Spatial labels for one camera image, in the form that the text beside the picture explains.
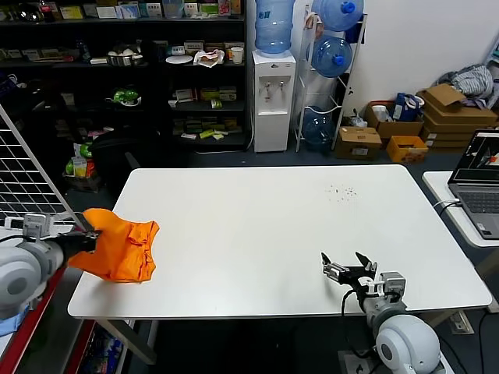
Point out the basket of snack bags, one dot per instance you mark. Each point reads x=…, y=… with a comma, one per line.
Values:
x=80, y=171

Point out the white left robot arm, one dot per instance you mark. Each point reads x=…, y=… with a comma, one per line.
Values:
x=23, y=272

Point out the yellow flat product box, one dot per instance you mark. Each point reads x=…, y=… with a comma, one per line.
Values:
x=71, y=13

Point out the blue printed bag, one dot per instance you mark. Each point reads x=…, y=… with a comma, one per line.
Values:
x=404, y=107

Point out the blue plastic bottle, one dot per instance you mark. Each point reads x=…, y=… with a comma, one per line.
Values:
x=84, y=52

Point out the green medicine box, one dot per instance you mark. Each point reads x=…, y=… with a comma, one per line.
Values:
x=206, y=135

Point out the large white work table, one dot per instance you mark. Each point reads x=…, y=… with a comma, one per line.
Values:
x=253, y=233

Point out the open brown cardboard box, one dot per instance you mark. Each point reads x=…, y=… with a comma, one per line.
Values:
x=398, y=130

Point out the pink hanging cloth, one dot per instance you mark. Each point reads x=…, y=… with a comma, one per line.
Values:
x=312, y=21

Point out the clear plastic container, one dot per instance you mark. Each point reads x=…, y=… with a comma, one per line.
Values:
x=172, y=9

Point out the sealed labelled cardboard box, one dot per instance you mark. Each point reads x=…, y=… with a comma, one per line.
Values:
x=357, y=146

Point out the grey open laptop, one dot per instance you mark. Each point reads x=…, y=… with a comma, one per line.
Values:
x=477, y=202

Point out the grey striped clothes pile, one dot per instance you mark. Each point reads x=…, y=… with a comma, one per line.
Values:
x=472, y=80

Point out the yellow printed cardboard box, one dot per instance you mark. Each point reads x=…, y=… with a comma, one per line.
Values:
x=406, y=154

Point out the flat brown cardboard box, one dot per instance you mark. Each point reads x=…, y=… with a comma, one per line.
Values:
x=445, y=137
x=449, y=129
x=449, y=145

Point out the metal bowl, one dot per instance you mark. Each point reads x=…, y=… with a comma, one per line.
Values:
x=123, y=60

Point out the grey plastic bag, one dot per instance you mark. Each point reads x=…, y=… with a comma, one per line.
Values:
x=357, y=121

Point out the black shelving unit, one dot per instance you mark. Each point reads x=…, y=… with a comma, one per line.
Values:
x=117, y=23

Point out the shiny glass bowl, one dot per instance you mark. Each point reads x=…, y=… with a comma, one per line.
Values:
x=28, y=13

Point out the white flat product box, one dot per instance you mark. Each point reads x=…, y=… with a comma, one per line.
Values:
x=106, y=13

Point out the light blue product box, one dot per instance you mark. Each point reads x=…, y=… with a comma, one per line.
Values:
x=129, y=11

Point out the white water dispenser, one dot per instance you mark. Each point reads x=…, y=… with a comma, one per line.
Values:
x=271, y=128

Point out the large open-flap cardboard box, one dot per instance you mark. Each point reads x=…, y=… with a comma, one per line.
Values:
x=461, y=113

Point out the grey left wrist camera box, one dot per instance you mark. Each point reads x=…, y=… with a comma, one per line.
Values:
x=37, y=226

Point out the blue water jug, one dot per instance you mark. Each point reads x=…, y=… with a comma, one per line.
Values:
x=333, y=15
x=273, y=31
x=319, y=130
x=330, y=58

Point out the cola bottle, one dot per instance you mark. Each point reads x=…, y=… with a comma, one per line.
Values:
x=44, y=11

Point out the blue printed package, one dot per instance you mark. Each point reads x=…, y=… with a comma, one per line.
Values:
x=103, y=350

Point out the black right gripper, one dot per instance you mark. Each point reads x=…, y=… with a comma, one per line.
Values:
x=360, y=280

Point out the black office chair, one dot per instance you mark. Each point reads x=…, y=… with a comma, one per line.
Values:
x=117, y=156

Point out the white plastic food bag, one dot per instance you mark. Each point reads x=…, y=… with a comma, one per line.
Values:
x=209, y=58

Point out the white plate with black symbol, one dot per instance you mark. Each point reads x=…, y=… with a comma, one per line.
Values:
x=352, y=364

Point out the light blue cloth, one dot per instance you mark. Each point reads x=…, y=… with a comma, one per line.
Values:
x=8, y=325

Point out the small white side table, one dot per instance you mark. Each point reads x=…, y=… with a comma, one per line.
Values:
x=439, y=187

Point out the grey floor power strip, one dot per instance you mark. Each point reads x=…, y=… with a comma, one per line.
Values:
x=462, y=323

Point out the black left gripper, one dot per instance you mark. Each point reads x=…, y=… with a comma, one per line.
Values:
x=76, y=245

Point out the orange t-shirt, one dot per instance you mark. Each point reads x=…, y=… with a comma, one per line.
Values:
x=117, y=249

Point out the white paper cup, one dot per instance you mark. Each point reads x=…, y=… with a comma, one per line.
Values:
x=237, y=55

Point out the red-edged white table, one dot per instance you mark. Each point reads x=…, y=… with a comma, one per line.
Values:
x=50, y=290

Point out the white red medicine box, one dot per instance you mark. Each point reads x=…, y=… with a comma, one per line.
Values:
x=186, y=95

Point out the white metal jug rack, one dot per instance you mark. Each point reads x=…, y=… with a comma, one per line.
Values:
x=299, y=117

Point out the scattered dark crumbs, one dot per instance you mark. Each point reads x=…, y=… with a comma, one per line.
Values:
x=344, y=192

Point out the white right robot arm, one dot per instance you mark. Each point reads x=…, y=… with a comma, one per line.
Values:
x=407, y=343

